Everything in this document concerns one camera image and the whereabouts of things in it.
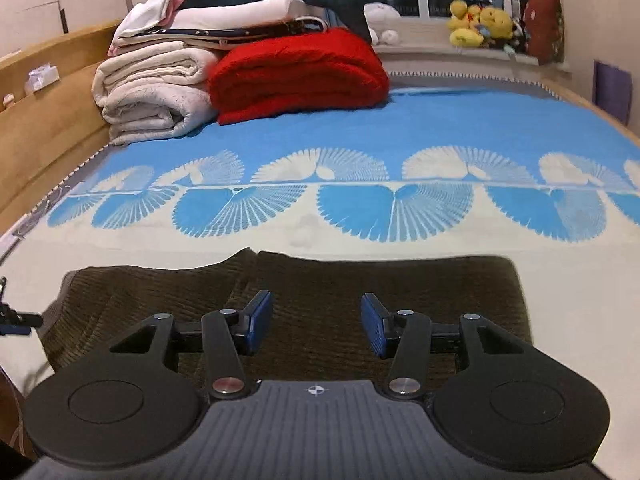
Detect brown corduroy pants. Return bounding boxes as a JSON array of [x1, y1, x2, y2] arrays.
[[42, 247, 533, 396]]

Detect white folded sheet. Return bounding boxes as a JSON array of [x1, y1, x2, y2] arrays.
[[172, 0, 310, 30]]

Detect white window sill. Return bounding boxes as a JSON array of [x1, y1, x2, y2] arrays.
[[372, 42, 573, 80]]

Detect red folded blanket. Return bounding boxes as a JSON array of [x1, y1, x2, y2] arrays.
[[207, 27, 391, 126]]

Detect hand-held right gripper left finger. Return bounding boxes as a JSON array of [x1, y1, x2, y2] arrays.
[[107, 289, 275, 402]]

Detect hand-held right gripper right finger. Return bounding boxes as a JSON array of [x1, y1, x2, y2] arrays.
[[360, 292, 531, 402]]

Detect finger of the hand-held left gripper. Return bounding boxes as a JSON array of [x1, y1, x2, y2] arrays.
[[0, 275, 45, 337]]

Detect pink and white cloth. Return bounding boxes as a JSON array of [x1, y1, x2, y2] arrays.
[[107, 0, 187, 57]]

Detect white tissue box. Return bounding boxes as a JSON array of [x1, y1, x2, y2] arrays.
[[25, 62, 62, 96]]

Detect navy trimmed folded cloth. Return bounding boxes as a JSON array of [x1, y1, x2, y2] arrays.
[[125, 16, 332, 52]]

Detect cream folded quilt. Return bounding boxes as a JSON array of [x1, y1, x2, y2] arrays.
[[92, 42, 233, 147]]

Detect blue and white patterned blanket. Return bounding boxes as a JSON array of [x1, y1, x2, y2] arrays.
[[0, 71, 640, 466]]

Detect white plush toy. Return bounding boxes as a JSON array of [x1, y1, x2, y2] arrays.
[[362, 2, 402, 45]]

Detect wooden bed frame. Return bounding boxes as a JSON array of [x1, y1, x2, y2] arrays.
[[0, 20, 640, 241]]

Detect purple panel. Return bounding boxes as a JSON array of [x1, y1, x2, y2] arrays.
[[593, 59, 634, 127]]

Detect yellow plush toy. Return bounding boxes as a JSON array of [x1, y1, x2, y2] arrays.
[[477, 6, 516, 47], [447, 0, 483, 49]]

